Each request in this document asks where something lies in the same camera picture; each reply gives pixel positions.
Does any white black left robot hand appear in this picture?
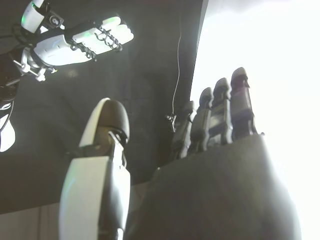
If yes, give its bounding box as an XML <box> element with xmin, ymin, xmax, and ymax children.
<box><xmin>58</xmin><ymin>66</ymin><xmax>302</xmax><ymax>240</ymax></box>

